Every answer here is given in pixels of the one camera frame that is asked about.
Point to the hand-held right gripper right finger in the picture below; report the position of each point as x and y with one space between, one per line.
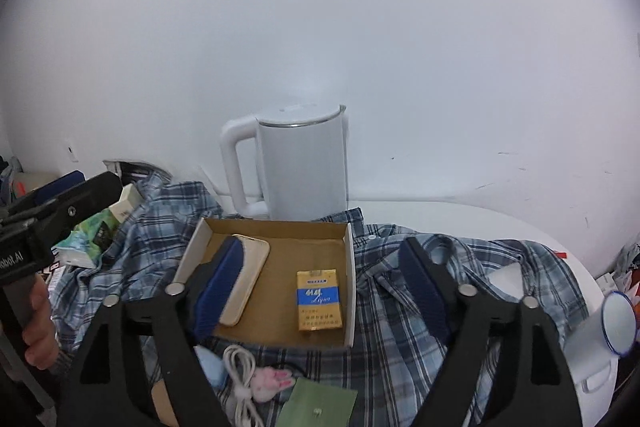
420 287

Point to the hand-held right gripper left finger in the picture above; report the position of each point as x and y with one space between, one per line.
220 287

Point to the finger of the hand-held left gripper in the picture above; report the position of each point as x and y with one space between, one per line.
65 182
95 197

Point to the beige phone case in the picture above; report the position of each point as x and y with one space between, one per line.
250 277

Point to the cardboard box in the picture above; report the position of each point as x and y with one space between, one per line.
280 267

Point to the light blue packet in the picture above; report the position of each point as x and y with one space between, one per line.
210 367

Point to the green pouch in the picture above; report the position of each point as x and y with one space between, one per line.
320 407

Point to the person's left hand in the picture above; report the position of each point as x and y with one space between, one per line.
40 332

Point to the small white box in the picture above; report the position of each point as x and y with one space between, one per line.
125 202

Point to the green tissue pack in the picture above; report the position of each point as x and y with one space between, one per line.
95 232

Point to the grey flat box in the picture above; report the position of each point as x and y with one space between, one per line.
125 167

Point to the blue plaid shirt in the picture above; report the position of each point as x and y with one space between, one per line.
390 332

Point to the yellow cigarette pack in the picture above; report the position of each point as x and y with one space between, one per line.
317 302

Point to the brown cardboard piece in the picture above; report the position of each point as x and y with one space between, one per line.
162 407

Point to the white electric kettle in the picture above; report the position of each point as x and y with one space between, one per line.
305 167

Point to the white enamel mug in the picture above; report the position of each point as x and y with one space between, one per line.
617 324

